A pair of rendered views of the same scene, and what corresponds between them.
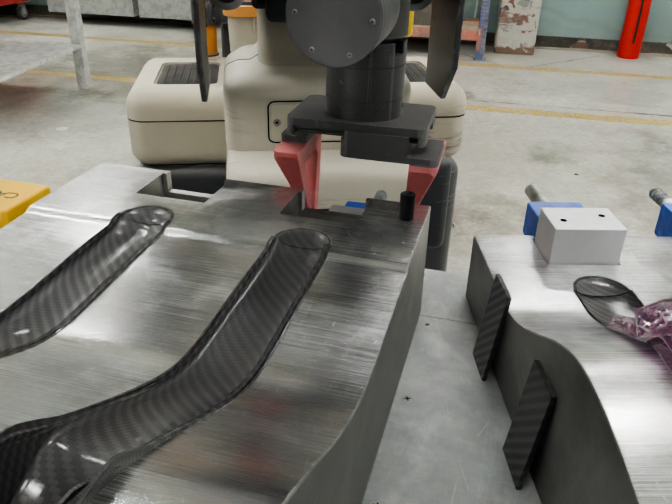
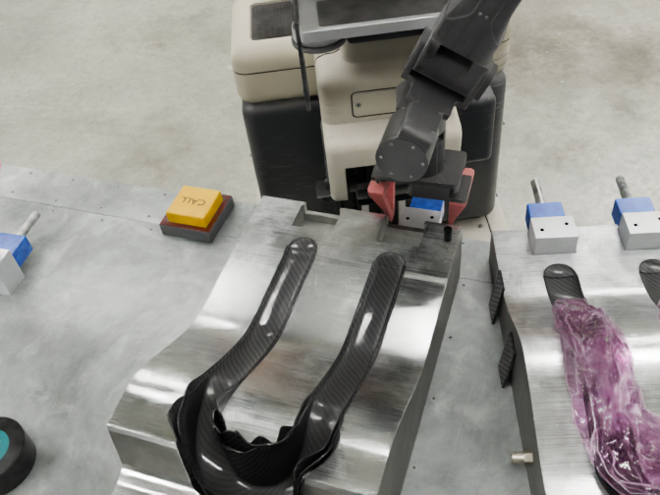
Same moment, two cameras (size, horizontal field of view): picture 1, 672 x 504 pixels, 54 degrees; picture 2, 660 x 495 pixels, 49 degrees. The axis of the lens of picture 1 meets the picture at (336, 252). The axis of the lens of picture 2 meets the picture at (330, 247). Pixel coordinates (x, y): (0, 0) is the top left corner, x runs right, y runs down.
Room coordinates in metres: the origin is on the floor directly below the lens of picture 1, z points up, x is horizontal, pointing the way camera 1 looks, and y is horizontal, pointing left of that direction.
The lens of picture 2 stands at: (-0.20, 0.00, 1.50)
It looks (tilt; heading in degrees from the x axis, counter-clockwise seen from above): 46 degrees down; 9
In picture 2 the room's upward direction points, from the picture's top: 8 degrees counter-clockwise
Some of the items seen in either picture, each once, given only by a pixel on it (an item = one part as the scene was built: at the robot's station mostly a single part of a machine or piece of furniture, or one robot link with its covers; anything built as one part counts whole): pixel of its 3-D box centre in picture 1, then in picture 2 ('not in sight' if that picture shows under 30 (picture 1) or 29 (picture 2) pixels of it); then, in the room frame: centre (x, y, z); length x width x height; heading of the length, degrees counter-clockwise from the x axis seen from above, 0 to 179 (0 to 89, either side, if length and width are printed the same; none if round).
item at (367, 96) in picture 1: (364, 86); (420, 150); (0.49, -0.02, 0.96); 0.10 x 0.07 x 0.07; 77
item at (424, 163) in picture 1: (392, 180); (441, 197); (0.48, -0.04, 0.88); 0.07 x 0.07 x 0.09; 77
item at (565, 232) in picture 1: (554, 222); (544, 215); (0.47, -0.17, 0.86); 0.13 x 0.05 x 0.05; 2
